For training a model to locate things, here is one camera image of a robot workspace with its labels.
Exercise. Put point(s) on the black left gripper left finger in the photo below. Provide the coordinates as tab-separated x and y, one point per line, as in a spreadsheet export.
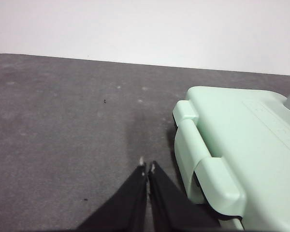
125	205

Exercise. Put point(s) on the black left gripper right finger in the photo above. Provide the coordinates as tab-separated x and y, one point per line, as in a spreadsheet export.
169	205

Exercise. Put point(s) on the mint green breakfast machine base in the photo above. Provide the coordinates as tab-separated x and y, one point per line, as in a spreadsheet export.
181	157

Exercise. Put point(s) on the mint green hinged griddle lid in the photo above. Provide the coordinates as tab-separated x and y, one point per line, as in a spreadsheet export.
244	145

